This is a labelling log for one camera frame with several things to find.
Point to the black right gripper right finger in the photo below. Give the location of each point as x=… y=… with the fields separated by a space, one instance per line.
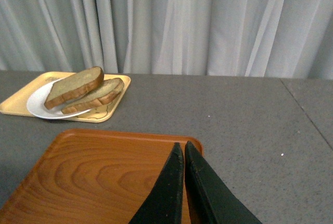
x=209 y=199

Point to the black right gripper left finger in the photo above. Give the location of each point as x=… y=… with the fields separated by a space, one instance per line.
x=164 y=202

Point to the bread slice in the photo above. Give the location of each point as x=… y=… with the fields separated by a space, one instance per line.
x=74 y=86
x=103 y=95

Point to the white round plate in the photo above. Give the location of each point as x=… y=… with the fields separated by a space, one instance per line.
x=35 y=104

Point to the brown wooden tray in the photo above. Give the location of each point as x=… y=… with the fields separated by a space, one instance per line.
x=91 y=176

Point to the yellow bear tray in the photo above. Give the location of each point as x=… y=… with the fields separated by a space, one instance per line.
x=17 y=103

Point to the grey pleated curtain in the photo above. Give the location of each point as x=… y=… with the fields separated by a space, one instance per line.
x=250 y=38

